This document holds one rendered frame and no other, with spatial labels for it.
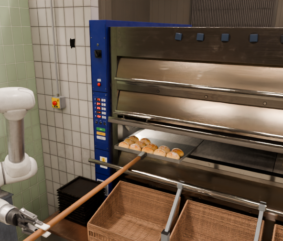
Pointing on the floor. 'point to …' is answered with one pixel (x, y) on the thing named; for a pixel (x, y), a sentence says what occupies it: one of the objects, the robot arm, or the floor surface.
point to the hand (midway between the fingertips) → (42, 229)
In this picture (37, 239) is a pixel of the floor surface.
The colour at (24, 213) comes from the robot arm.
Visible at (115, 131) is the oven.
